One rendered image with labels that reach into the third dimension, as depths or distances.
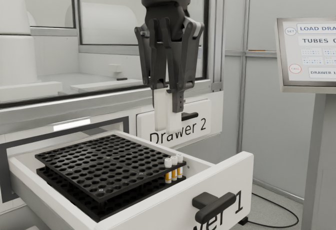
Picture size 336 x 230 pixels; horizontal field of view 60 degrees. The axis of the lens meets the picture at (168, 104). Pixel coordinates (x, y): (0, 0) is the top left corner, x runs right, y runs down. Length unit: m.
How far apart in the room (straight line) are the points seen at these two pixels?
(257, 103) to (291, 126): 0.31
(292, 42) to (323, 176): 0.54
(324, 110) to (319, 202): 0.38
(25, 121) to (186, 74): 0.32
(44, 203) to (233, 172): 0.28
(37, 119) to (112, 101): 0.17
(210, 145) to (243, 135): 1.46
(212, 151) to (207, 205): 0.65
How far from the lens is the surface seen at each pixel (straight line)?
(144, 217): 0.34
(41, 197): 0.50
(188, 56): 0.42
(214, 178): 0.42
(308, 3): 2.13
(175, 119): 0.47
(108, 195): 0.43
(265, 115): 2.30
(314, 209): 1.38
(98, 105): 0.67
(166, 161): 0.50
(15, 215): 0.66
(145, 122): 0.73
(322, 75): 1.12
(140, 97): 0.74
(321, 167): 1.31
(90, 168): 0.51
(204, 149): 0.98
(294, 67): 1.12
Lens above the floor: 1.11
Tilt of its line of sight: 12 degrees down
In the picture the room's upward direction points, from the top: straight up
